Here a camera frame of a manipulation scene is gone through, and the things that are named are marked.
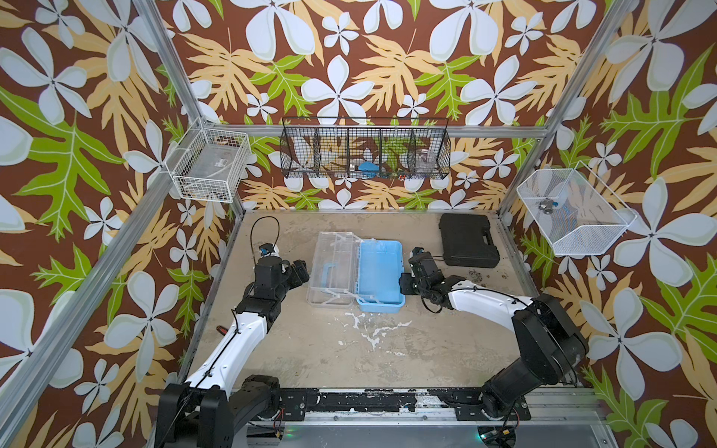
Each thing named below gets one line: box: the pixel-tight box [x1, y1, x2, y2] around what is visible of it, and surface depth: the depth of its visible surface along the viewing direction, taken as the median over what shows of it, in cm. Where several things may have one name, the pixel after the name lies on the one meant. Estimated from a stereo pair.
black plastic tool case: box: [438, 212, 501, 268], surface depth 107 cm
